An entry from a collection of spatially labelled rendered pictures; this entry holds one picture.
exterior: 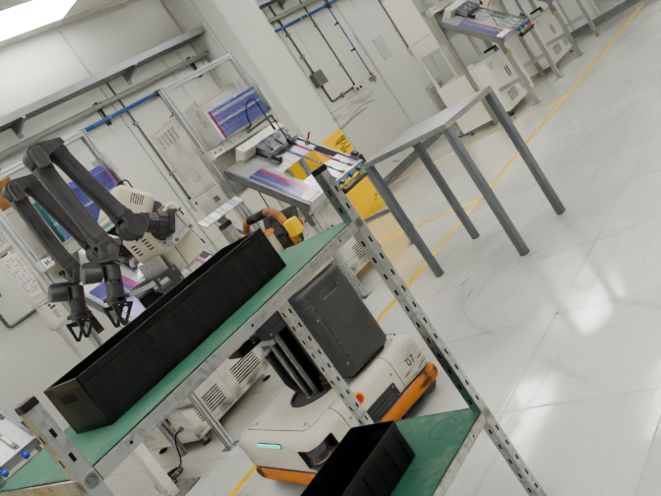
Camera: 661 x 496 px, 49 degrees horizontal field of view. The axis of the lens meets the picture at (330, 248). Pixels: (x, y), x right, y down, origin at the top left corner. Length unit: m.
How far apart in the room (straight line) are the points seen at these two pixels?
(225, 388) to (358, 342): 1.70
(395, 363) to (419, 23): 5.53
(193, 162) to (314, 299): 2.67
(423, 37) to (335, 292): 5.47
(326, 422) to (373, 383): 0.25
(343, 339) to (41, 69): 4.39
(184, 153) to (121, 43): 2.04
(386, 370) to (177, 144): 2.91
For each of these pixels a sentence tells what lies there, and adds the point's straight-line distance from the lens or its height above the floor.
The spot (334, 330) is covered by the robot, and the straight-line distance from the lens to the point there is 2.78.
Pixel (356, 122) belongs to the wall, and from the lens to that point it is 8.51.
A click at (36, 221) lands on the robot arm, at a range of 2.92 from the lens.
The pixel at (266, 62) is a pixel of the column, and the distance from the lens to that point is 7.19.
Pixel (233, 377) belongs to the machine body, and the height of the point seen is 0.18.
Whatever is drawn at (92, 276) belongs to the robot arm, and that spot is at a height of 1.18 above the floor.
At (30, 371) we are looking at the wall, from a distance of 5.69.
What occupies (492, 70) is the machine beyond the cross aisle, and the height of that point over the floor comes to 0.50.
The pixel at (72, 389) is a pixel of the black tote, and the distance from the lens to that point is 1.48.
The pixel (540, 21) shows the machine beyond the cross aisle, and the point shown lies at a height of 0.56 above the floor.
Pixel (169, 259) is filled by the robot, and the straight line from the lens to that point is 2.73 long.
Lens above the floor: 1.22
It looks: 10 degrees down
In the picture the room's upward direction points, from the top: 34 degrees counter-clockwise
